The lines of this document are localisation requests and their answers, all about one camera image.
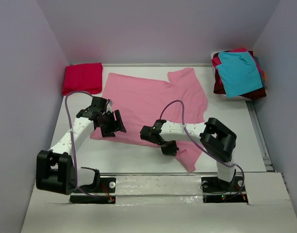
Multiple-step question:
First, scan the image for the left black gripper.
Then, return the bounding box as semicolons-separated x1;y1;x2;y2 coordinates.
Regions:
98;110;126;137

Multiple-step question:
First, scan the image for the pink t shirt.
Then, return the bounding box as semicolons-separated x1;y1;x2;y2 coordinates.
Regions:
89;67;209;173

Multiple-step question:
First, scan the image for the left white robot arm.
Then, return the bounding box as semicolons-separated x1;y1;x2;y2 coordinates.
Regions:
35;97;126;197

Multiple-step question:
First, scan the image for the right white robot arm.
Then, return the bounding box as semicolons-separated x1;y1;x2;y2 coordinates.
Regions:
140;118;237;190

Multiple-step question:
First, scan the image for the folded red t shirt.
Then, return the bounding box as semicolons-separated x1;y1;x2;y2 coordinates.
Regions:
62;63;103;96

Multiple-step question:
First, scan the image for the dark maroon t shirt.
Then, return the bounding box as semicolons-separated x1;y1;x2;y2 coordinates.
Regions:
213;50;267;101

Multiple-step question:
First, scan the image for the magenta t shirt in pile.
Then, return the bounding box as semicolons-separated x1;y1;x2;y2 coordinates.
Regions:
211;48;247;69

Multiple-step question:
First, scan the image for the teal t shirt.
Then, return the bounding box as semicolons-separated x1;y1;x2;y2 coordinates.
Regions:
216;51;263;98

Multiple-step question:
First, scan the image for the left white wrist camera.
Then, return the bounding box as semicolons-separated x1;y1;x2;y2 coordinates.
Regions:
106;100;112;112

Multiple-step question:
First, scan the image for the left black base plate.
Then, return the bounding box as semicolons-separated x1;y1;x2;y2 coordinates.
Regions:
69;176;116;204

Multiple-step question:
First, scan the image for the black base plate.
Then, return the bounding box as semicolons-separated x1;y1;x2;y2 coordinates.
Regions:
200;176;248;204
69;176;116;204

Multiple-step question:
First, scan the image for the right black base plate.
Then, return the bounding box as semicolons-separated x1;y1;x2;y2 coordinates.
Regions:
200;176;248;204

